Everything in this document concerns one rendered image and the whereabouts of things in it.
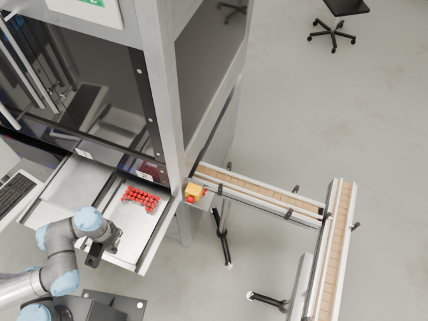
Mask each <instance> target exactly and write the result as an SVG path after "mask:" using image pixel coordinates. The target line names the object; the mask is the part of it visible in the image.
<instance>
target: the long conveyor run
mask: <svg viewBox="0 0 428 321"><path fill-rule="evenodd" d="M357 187H358V185H356V184H355V182H353V183H352V184H351V183H347V182H343V178H341V179H340V180H338V179H337V178H333V180H332V181H331V182H330V184H329V185H328V188H327V194H326V197H325V203H324V204H325V210H324V215H323V219H322V226H321V228H320V229H319V232H318V237H317V243H316V247H315V253H314V256H313V262H312V265H311V271H310V277H309V280H308V286H307V290H306V295H305V299H304V305H303V311H302V315H301V320H300V321H338V315H339V307H340V302H341V294H342V289H343V280H344V276H345V268H346V260H347V255H348V247H349V242H350V234H351V232H352V231H354V230H355V229H356V228H357V227H359V226H360V222H356V223H355V224H353V225H352V220H353V213H354V208H355V200H356V195H357Z"/></svg>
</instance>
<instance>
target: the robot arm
mask: <svg viewBox="0 0 428 321"><path fill-rule="evenodd" d="M120 231H121V232H122V230H121V228H119V227H117V226H116V225H115V224H114V223H113V221H111V220H108V219H106V218H104V217H103V216H102V214H101V212H100V211H98V210H97V209H95V208H94V207H93V206H84V207H81V208H80V209H79V210H78V211H76V213H75V215H73V216H72V217H68V218H65V219H62V220H59V221H56V222H50V223H49V224H46V225H44V226H42V227H39V228H38V229H37V231H36V241H37V244H38V246H39V248H40V249H41V250H46V252H47V259H48V265H47V266H44V267H43V266H36V267H34V266H33V267H28V268H25V269H23V270H21V272H19V273H17V274H13V273H0V312H1V311H4V310H7V309H9V308H12V307H14V306H16V305H19V304H20V313H19V315H18V316H17V319H16V321H73V314H72V312H71V311H70V309H69V308H67V307H65V306H61V305H55V306H54V300H53V296H63V295H66V294H70V293H72V292H74V291H75V290H76V289H77V288H78V287H79V284H80V283H79V281H80V280H79V271H78V267H77V263H76V255H75V246H74V242H73V241H75V240H78V239H80V238H83V237H86V236H87V237H89V238H90V239H91V240H92V244H91V246H90V249H89V252H88V254H87V258H86V259H85V263H84V264H85V265H87V266H89V267H92V268H94V269H95V268H97V267H98V266H99V263H100V261H101V258H102V256H103V253H104V251H106V252H108V253H110V254H116V253H117V252H118V246H119V243H120V239H119V240H118V241H117V242H116V240H117V239H118V237H119V238H121V236H122V235H123V232H122V233H121V232H120Z"/></svg>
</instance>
